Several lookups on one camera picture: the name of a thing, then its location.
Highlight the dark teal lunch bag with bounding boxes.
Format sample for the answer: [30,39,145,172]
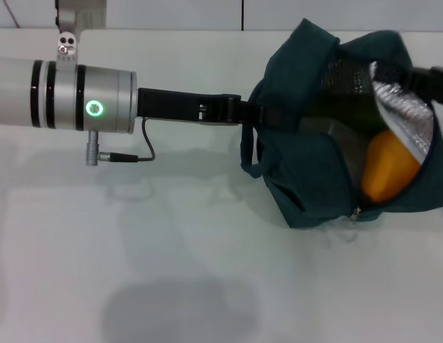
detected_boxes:
[239,18,443,230]

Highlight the yellow orange pear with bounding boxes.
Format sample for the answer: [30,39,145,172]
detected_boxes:
[359,129,423,204]

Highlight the clear blue-rimmed food container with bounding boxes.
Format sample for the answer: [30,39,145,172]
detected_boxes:
[300,117,373,194]

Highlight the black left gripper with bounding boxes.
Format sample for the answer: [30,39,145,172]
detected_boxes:
[135,86,302,132]

